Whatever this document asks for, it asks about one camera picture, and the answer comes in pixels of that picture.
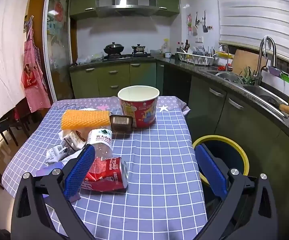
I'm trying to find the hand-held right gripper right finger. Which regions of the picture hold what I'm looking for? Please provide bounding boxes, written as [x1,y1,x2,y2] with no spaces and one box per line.
[195,144,278,240]

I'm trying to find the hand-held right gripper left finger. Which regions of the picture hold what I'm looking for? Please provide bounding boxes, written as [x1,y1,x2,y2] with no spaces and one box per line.
[11,144,96,240]

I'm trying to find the crushed red soda can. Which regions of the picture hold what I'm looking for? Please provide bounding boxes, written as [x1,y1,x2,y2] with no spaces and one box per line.
[81,157,129,193]

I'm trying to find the yellow rimmed trash bin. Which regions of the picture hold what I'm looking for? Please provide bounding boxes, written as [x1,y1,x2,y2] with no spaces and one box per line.
[192,135,250,205]

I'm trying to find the white snack wrapper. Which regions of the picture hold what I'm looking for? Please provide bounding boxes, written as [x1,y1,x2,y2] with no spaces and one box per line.
[46,144,69,165]

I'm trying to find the clear plastic water bottle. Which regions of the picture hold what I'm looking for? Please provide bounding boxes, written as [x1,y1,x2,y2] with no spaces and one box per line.
[86,128,114,161]

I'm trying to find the brown plastic tray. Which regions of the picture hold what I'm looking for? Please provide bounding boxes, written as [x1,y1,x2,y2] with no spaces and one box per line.
[109,115,133,133]

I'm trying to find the red paper noodle bucket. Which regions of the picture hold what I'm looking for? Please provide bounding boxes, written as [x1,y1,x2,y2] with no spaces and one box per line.
[117,85,160,129]

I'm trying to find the dark wooden chair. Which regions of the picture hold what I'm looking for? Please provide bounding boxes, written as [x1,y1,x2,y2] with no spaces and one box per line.
[0,105,32,146]

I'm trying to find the blue checked tablecloth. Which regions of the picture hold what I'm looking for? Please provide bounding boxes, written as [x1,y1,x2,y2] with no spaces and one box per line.
[1,95,208,240]

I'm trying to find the red checked apron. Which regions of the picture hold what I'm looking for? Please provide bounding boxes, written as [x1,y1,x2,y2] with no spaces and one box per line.
[21,17,52,113]

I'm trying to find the steel sink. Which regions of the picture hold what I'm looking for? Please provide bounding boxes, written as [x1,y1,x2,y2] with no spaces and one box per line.
[243,85,289,118]

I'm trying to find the steel colander bowl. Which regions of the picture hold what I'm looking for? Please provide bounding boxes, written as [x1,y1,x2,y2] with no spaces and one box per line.
[215,71,243,84]

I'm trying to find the green vegetables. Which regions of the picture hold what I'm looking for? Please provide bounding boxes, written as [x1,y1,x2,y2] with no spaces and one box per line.
[239,67,257,84]

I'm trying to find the glass sliding door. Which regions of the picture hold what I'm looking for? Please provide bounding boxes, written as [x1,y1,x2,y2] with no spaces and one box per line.
[45,0,72,100]

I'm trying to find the white dish rack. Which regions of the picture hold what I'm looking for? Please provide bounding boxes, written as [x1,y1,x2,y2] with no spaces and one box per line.
[176,51,215,65]

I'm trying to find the clear plastic bags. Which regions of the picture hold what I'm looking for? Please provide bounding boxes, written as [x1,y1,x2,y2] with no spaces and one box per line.
[77,52,104,64]

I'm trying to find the wooden cutting board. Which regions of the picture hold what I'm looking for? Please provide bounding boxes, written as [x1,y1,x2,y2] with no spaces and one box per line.
[233,49,268,77]

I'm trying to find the purple sponge holder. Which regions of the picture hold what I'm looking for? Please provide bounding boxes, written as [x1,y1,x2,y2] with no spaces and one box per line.
[268,66,282,77]

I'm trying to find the small steel faucet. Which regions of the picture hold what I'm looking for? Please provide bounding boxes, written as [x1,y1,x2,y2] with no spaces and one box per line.
[219,44,230,65]

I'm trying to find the black gas stove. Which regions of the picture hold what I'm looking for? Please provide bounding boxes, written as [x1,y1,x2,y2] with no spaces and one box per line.
[102,52,155,61]

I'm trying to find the black wok with lid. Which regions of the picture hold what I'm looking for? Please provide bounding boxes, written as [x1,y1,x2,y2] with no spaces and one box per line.
[104,42,125,55]

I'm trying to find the dark sauce bottles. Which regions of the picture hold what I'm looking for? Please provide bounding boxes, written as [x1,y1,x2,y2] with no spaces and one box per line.
[177,40,190,53]

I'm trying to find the tall steel faucet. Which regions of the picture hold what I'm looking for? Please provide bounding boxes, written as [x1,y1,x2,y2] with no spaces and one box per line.
[254,36,278,85]

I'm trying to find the hanging white spatula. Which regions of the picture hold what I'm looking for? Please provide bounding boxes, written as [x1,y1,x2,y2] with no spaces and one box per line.
[192,12,199,37]

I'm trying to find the hanging black spatula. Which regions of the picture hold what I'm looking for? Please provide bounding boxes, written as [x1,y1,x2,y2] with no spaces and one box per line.
[202,10,209,33]

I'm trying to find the white window blind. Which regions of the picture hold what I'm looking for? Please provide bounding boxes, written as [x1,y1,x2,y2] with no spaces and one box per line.
[214,0,289,64]

